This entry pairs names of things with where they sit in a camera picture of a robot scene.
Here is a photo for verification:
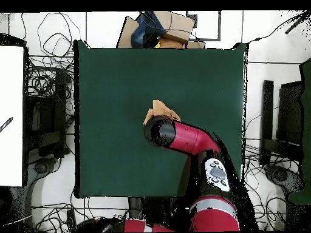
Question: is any orange terry towel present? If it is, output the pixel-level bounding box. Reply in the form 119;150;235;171
143;100;182;126

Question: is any orange brown cloth item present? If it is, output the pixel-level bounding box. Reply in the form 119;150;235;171
157;38;185;49

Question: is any flat cardboard sheet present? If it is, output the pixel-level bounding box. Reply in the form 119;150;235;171
116;16;140;49

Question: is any dark green table cloth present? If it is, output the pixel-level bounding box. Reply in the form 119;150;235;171
73;39;248;198

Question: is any blue bag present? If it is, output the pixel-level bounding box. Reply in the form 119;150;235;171
131;11;166;49

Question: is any large cardboard box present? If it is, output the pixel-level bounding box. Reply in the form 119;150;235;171
152;10;196;44

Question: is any black equipment rack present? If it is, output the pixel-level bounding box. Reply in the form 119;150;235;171
24;67;73;158

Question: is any black upright bar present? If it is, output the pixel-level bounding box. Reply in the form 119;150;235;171
259;79;275;166

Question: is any dark stand foot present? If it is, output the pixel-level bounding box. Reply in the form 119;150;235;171
264;164;305;194
28;157;59;177

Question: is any black panel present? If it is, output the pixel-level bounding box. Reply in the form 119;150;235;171
276;81;304;146

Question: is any white board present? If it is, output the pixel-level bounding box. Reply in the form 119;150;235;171
0;46;25;187

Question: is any striped black rod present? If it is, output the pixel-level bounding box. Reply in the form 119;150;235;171
0;116;14;133

